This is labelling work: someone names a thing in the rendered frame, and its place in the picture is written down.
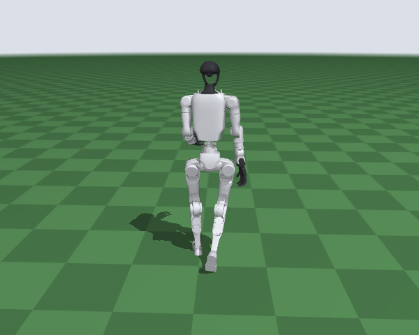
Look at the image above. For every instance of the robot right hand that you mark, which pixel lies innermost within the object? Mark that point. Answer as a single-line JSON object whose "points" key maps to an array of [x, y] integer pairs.
{"points": [[242, 172]]}

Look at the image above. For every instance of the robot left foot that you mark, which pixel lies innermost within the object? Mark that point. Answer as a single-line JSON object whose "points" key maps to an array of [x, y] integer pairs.
{"points": [[197, 251]]}

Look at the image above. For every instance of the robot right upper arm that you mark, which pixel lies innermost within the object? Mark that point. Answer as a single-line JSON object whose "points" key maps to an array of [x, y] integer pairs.
{"points": [[232, 102]]}

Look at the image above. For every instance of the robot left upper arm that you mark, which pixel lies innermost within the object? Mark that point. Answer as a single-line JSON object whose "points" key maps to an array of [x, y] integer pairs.
{"points": [[186, 113]]}

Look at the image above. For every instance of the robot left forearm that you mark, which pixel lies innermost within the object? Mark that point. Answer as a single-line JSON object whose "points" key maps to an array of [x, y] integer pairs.
{"points": [[190, 139]]}

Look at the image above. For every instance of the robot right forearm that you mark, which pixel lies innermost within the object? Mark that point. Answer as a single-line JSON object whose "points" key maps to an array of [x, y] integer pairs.
{"points": [[238, 146]]}

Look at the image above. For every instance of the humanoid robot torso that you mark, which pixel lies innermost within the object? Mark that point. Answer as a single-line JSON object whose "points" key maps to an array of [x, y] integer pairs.
{"points": [[209, 122]]}

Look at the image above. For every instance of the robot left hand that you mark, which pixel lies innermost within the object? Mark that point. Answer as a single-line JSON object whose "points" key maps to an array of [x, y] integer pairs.
{"points": [[197, 143]]}

